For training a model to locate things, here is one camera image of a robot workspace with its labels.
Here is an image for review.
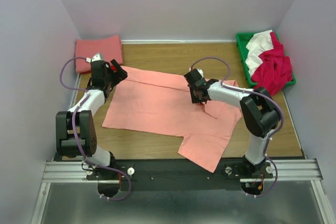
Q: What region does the salmon pink t-shirt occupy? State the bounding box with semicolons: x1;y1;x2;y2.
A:
102;67;241;173

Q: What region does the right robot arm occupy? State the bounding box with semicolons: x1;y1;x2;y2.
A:
184;69;283;178

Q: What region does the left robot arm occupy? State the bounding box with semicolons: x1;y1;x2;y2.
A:
56;54;128;179

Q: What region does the folded coral t-shirt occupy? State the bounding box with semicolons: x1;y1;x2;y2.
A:
75;35;123;65

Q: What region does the green plastic bin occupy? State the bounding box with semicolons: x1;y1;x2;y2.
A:
236;33;296;88

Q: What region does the white t-shirt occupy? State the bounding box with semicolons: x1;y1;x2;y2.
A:
245;30;274;77

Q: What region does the magenta t-shirt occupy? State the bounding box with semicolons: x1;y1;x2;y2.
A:
251;31;293;96

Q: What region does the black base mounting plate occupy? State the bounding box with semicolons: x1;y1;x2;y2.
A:
54;153;274;198

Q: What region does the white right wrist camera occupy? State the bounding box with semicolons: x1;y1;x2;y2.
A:
197;68;204;77

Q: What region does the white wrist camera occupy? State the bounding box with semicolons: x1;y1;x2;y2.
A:
86;53;104;63
197;68;204;77

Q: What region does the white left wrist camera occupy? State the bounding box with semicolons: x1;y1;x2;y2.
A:
86;53;104;63

